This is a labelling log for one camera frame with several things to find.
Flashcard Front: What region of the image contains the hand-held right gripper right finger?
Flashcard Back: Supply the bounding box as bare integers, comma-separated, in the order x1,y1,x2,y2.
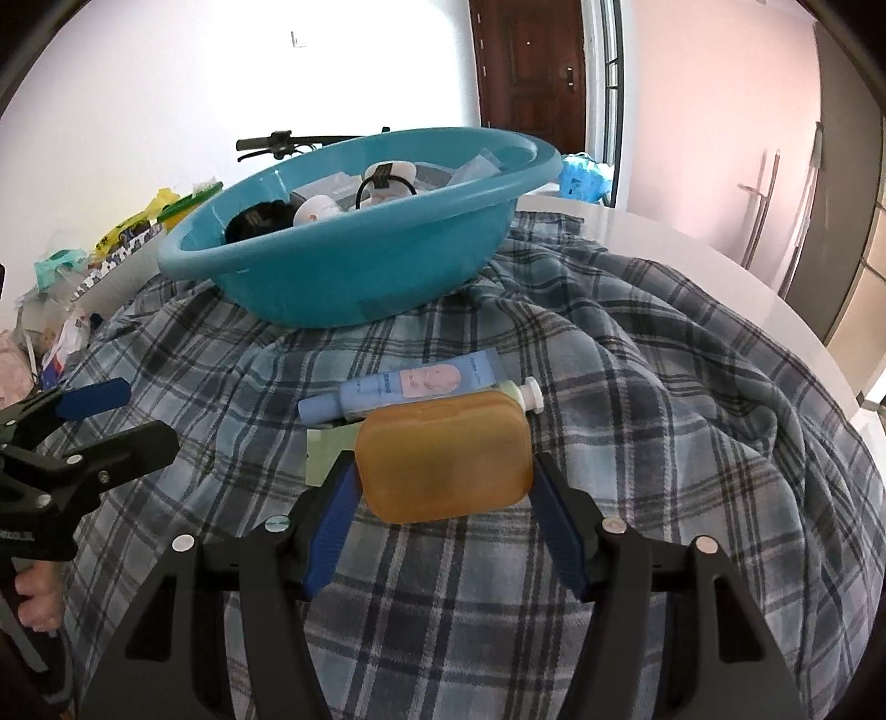
532,450,807,720

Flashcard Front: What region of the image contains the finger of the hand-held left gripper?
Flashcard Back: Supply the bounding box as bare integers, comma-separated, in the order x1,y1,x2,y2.
0,377,132,451
0,421,179,517

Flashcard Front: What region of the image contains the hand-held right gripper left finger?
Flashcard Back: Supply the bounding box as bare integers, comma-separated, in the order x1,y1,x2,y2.
79,449,364,720

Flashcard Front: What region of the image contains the green tube with white cap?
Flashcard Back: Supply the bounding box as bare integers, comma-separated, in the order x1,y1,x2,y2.
306,377,544,491

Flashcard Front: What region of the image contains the orange plastic soap case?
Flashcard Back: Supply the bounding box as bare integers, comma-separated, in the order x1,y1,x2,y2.
354,391,535,523

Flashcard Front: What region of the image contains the blue cream tube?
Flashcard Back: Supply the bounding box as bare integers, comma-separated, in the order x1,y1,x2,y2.
297,348,501,425

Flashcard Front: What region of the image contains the teal plastic basin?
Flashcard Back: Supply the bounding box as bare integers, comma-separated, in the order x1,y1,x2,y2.
158,126,563,328

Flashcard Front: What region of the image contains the person's left hand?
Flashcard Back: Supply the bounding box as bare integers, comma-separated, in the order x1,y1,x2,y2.
14,559,68,632

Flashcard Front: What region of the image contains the pink plastic pack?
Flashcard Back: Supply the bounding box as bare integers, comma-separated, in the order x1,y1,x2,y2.
0,332,35,409

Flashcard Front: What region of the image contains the clear plastic bag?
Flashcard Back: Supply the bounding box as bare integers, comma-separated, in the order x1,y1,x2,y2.
14,277,91,375

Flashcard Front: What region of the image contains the blue patterned white bowl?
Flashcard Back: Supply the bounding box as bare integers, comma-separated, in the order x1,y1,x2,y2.
73,232,171,326

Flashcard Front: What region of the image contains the teal tissue pack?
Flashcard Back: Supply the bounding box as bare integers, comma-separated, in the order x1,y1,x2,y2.
34,249,90,292

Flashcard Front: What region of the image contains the blue plaid cloth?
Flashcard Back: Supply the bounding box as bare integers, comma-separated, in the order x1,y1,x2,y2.
42,208,886,720

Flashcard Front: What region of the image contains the yellow plastic bag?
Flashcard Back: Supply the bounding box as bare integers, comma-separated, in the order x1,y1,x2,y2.
93,188,182,260

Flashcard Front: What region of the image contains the yellow container with green lid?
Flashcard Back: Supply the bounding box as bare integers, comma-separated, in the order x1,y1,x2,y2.
156,178,226,226

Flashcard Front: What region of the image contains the black fluffy hair accessory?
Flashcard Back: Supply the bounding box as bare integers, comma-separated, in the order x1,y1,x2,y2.
225,199,295,245

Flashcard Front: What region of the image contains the white round container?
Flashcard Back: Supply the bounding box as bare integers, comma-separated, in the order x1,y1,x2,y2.
292,196,345,227

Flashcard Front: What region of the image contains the blue plastic bag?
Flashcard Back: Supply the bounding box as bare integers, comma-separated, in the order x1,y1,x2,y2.
559,153,614,205

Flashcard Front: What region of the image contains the white rolled bundle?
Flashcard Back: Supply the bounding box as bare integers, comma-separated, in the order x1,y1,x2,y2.
364,161,418,205

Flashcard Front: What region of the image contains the metal pole stand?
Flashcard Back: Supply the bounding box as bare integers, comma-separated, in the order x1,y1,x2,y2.
737,148,783,271

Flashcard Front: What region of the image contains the grey leaning pole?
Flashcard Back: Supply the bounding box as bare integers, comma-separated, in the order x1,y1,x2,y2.
782,121,825,295

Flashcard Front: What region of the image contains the beige refrigerator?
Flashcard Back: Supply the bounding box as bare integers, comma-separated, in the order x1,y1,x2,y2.
785,20,886,409

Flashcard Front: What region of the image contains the black framed glass door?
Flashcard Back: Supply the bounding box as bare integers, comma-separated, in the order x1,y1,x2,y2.
585,0,624,209

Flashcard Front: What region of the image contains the brown wooden door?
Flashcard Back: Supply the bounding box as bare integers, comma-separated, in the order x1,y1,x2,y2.
469,0,588,153

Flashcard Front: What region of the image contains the black bicycle handlebar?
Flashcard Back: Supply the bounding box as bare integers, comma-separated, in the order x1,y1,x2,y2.
235,128,392,163

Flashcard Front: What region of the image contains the black hair tie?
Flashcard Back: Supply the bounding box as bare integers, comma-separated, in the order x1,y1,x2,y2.
355,173,420,209

